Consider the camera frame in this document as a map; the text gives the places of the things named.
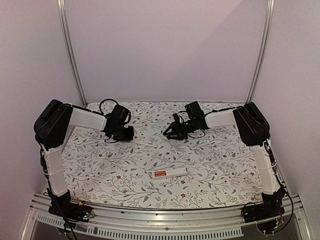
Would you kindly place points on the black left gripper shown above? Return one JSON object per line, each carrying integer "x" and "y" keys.
{"x": 130, "y": 136}

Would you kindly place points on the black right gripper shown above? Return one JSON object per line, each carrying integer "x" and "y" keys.
{"x": 178, "y": 127}

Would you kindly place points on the white remote control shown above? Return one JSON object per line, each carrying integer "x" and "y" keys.
{"x": 170, "y": 173}

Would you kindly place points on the white battery cover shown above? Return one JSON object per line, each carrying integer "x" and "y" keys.
{"x": 145, "y": 144}

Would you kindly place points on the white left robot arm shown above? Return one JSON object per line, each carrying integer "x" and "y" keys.
{"x": 51, "y": 132}

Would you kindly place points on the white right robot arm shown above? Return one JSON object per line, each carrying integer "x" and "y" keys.
{"x": 254, "y": 131}

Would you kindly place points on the floral patterned table mat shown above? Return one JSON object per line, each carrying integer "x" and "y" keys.
{"x": 215, "y": 169}

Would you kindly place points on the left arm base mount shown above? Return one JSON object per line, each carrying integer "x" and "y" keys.
{"x": 63, "y": 207}

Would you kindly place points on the front aluminium rail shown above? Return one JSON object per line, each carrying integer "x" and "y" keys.
{"x": 127, "y": 223}

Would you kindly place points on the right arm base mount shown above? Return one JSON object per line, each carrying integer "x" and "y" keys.
{"x": 270, "y": 207}

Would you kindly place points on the left aluminium frame post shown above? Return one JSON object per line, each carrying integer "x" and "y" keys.
{"x": 61, "y": 7}

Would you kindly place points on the aluminium frame post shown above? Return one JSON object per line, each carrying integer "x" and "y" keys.
{"x": 262, "y": 50}
{"x": 61, "y": 7}

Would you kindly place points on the right aluminium frame post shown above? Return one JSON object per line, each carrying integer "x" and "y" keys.
{"x": 262, "y": 50}

